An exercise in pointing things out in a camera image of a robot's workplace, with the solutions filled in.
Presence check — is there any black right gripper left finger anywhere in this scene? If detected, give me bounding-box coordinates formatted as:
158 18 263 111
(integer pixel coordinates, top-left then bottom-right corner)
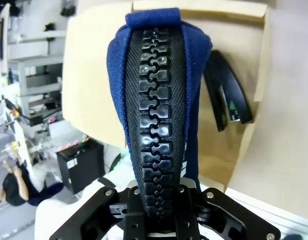
48 184 147 240

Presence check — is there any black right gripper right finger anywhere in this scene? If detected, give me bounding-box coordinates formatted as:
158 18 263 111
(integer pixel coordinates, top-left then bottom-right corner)
180 179 282 240

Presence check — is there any black stapler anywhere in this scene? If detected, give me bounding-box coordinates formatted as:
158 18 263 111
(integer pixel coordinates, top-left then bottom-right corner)
203 49 255 133

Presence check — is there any blue zippered pencil pouch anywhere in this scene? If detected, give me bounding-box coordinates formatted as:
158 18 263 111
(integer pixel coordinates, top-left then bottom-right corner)
106 7 214 219

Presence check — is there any black speaker box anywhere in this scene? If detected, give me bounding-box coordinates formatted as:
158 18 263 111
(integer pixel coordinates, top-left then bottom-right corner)
56 139 106 195

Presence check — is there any empty open cardboard box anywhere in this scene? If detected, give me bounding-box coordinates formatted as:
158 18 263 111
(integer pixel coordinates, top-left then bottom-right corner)
62 0 272 194

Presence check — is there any seated person in dark top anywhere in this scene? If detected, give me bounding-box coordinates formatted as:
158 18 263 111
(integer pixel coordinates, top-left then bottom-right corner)
0 159 62 207

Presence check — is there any grey storage shelf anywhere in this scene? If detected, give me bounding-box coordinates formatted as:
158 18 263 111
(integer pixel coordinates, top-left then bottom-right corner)
8 55 65 124

